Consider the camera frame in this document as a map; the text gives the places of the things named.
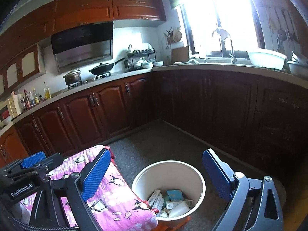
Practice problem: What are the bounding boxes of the white bucket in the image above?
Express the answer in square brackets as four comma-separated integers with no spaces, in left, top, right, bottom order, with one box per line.
[131,161,207,222]

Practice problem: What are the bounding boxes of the pink penguin blanket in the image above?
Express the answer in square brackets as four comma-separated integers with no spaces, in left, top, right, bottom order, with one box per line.
[19,145,158,231]

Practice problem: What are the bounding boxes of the wooden wall cabinet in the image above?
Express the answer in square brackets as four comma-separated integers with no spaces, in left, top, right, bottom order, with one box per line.
[0,0,167,51]

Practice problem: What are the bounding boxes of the black dish rack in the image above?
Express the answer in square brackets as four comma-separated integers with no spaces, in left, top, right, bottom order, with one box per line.
[124,44,157,72]

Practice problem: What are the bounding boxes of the cream microwave oven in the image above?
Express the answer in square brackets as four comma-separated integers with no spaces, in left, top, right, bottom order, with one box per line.
[0,99,13,123]

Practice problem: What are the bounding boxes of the white green milk carton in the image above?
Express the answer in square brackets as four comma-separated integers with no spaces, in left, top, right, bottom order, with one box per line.
[166,198,194,208]

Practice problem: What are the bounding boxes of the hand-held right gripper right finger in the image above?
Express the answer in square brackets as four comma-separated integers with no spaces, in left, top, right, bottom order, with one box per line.
[202,148,284,231]

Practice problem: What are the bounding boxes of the large white bowl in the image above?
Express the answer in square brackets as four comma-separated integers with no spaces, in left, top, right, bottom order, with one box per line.
[287,50,308,76]

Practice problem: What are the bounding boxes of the wooden base cabinets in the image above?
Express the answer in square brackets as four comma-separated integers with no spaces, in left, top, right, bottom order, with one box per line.
[0,70,308,188]

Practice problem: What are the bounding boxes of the range hood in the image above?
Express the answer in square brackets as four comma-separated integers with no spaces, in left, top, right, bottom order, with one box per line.
[50,22,114,69]

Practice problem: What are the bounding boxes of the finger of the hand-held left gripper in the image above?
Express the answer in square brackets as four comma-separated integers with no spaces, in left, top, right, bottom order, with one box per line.
[20,151,46,169]
[34,153,63,174]

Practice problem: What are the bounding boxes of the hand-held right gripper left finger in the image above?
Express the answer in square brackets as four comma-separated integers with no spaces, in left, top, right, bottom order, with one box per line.
[29,148,112,231]

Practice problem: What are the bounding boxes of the black wok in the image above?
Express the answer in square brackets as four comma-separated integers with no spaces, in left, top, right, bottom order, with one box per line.
[89,57,127,75]

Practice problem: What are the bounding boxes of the gas stove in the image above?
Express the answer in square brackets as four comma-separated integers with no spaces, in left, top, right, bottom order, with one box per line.
[66,72,112,89]

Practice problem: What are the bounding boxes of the hanging metal ladle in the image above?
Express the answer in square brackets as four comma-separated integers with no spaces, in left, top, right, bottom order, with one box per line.
[275,8,288,41]

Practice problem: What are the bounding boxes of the row of condiment bottles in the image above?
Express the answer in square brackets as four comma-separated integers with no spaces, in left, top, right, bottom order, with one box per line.
[20,81,52,110]

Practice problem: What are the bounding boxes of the wooden cutting board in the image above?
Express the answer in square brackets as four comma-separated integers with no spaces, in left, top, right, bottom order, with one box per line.
[171,46,189,64]

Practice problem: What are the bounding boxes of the kitchen window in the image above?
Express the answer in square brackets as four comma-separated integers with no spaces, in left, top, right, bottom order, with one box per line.
[180,0,265,56]

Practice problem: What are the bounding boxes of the white plastic basin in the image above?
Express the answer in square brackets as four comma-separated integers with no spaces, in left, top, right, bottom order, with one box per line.
[248,50,287,70]

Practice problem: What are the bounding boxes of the glass-door wall cabinet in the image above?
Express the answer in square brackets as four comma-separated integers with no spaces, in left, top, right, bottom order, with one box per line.
[0,44,46,97]

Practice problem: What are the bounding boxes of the wall utensil holder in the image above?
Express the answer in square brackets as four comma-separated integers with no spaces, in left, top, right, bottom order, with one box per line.
[164,28,182,44]

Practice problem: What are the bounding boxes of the metal faucet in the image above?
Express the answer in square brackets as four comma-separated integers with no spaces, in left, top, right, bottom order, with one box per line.
[212,28,237,64]

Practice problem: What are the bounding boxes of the white paper box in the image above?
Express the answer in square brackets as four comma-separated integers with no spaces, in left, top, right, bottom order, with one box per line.
[147,189,162,206]

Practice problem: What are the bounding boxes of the metal cooking pot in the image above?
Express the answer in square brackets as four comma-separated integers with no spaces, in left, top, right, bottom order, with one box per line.
[63,69,83,86]

